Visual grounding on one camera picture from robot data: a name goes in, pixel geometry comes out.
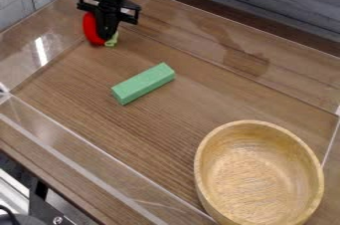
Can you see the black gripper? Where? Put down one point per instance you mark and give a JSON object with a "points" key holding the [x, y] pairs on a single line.
{"points": [[116, 11]]}

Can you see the red plush strawberry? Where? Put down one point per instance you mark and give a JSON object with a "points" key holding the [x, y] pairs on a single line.
{"points": [[91, 32]]}

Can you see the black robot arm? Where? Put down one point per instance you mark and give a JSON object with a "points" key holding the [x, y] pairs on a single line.
{"points": [[107, 14]]}

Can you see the green rectangular block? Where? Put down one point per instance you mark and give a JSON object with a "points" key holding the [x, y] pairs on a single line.
{"points": [[143, 83]]}

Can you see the wooden bowl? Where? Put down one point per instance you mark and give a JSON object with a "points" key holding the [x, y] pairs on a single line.
{"points": [[257, 175]]}

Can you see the clear acrylic enclosure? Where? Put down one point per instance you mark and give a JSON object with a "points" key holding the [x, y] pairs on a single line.
{"points": [[196, 122]]}

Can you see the black metal table bracket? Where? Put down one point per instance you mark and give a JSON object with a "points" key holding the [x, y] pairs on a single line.
{"points": [[41, 209]]}

